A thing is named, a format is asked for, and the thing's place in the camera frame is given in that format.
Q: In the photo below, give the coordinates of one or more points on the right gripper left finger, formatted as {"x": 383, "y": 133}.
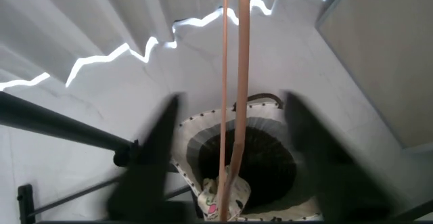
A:
{"x": 145, "y": 176}

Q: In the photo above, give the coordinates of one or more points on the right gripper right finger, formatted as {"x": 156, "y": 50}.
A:
{"x": 331, "y": 176}

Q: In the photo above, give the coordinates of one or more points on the pink clothes hanger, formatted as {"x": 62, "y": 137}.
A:
{"x": 243, "y": 65}

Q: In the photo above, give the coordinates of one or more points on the white laundry basket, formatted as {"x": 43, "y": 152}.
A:
{"x": 267, "y": 115}

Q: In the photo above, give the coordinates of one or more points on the black clothes rack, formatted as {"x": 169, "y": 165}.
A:
{"x": 50, "y": 124}

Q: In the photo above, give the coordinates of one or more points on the cream printed garment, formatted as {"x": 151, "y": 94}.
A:
{"x": 209, "y": 197}

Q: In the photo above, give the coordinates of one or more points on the white curtain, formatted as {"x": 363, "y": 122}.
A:
{"x": 84, "y": 21}

